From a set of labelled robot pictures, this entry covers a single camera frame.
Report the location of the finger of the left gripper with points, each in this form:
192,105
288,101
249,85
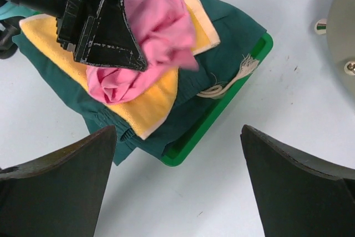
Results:
106,39
73,15

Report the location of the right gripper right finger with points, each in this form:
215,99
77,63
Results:
297,194

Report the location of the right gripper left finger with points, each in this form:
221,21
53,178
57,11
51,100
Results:
61,193

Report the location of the white cylinder with orange-yellow face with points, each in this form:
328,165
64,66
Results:
338,28

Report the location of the dark green shorts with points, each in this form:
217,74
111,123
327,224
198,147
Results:
201,96

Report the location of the pink and teal kids suitcase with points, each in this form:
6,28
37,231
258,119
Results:
11,14

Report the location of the pink cloth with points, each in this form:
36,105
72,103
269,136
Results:
165,34

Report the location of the yellow towel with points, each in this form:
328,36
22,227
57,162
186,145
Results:
149,110

